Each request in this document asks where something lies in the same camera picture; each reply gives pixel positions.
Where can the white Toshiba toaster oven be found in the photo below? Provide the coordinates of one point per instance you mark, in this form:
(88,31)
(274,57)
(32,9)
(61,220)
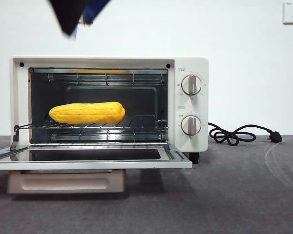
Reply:
(197,146)

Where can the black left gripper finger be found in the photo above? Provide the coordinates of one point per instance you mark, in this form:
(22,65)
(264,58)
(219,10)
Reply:
(94,8)
(68,14)

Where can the white oven knob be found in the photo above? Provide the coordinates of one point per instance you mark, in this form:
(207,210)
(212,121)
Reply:
(191,84)
(191,125)

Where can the yellow corn cob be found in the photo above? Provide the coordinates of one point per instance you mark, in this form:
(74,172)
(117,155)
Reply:
(88,113)

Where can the glass oven door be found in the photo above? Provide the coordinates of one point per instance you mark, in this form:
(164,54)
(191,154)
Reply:
(88,164)

